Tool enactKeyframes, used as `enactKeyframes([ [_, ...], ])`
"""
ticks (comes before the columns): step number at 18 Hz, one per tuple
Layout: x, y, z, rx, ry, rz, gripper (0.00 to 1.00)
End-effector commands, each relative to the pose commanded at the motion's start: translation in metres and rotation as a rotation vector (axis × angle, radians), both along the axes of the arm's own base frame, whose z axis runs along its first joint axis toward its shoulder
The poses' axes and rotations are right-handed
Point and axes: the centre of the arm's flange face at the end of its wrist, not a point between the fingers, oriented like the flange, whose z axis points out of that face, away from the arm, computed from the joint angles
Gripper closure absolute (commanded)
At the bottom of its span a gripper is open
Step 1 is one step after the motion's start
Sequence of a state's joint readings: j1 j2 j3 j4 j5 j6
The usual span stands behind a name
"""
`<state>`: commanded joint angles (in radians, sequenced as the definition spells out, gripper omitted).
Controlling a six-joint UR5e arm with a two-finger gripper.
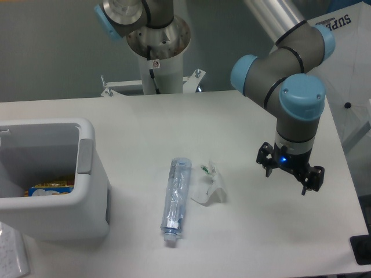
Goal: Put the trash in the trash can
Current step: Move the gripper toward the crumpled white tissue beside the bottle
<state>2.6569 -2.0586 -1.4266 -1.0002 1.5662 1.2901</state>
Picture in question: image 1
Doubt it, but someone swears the white metal base bracket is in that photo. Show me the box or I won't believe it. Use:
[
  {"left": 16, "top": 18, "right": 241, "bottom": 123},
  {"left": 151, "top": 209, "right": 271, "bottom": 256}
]
[{"left": 101, "top": 68, "right": 206, "bottom": 97}]

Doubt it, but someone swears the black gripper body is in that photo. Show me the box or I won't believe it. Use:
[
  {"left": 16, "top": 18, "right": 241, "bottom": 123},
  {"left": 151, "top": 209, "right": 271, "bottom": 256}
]
[{"left": 273, "top": 141, "right": 312, "bottom": 177}]

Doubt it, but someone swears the white plastic trash can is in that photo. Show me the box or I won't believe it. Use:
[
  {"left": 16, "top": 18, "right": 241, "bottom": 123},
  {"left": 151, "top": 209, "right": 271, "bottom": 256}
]
[{"left": 1, "top": 118, "right": 111, "bottom": 240}]

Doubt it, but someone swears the white umbrella with lettering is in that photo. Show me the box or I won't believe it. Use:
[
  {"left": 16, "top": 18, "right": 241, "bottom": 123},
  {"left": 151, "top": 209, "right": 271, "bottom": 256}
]
[{"left": 308, "top": 1, "right": 370, "bottom": 153}]

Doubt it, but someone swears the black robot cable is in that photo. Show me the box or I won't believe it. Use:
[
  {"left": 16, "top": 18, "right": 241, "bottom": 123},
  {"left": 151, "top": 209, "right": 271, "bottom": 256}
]
[{"left": 146, "top": 45, "right": 161, "bottom": 95}]

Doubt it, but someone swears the black device at table edge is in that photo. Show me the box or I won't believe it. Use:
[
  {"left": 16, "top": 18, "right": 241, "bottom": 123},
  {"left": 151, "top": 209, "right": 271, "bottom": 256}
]
[{"left": 350, "top": 235, "right": 370, "bottom": 265}]

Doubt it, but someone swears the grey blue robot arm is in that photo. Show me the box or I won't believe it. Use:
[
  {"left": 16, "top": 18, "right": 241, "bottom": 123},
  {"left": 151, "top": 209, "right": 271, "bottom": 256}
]
[{"left": 94, "top": 1, "right": 336, "bottom": 192}]

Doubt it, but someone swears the colourful snack package trash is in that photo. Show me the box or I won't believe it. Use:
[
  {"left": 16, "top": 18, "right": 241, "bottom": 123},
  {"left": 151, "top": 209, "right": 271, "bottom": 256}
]
[{"left": 24, "top": 175, "right": 75, "bottom": 197}]

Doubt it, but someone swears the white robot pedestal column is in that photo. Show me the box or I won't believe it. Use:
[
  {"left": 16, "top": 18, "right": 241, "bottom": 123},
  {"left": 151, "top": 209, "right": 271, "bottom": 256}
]
[{"left": 137, "top": 54, "right": 183, "bottom": 95}]

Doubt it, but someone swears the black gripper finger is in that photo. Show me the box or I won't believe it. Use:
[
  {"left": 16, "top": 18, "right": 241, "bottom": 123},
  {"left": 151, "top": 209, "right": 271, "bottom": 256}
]
[
  {"left": 256, "top": 142, "right": 275, "bottom": 177},
  {"left": 295, "top": 165, "right": 325, "bottom": 196}
]

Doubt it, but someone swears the white paper sheet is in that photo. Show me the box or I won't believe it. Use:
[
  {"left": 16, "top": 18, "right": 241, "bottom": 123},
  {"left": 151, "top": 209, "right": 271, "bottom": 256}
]
[{"left": 1, "top": 222, "right": 30, "bottom": 277}]

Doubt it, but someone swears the crushed clear plastic bottle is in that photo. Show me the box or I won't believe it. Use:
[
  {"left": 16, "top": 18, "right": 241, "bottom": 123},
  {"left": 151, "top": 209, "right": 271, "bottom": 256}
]
[{"left": 161, "top": 158, "right": 192, "bottom": 243}]

